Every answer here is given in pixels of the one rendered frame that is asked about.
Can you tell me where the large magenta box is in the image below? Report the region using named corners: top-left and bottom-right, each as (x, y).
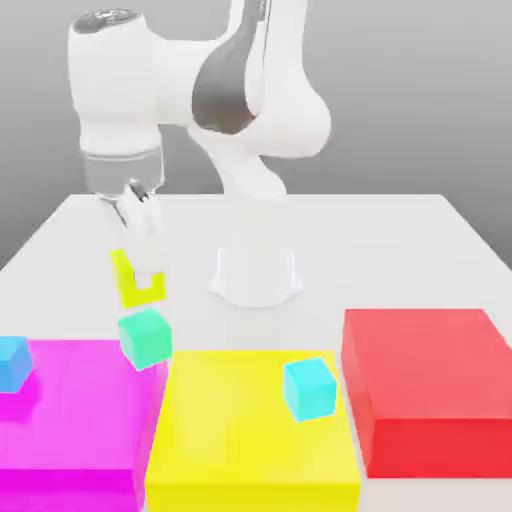
top-left (0, 339), bottom-right (170, 512)

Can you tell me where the large red box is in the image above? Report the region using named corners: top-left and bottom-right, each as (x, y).
top-left (340, 307), bottom-right (512, 480)

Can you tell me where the small blue cube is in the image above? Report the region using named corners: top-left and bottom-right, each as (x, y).
top-left (0, 335), bottom-right (34, 394)

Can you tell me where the small cyan cube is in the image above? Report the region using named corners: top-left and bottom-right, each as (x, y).
top-left (282, 356), bottom-right (339, 424)

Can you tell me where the large yellow box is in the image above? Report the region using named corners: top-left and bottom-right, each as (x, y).
top-left (144, 349), bottom-right (364, 512)

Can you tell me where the small green cube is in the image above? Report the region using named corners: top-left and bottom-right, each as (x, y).
top-left (117, 307), bottom-right (174, 372)

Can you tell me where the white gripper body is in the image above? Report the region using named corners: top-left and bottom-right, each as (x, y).
top-left (118, 198), bottom-right (168, 278)

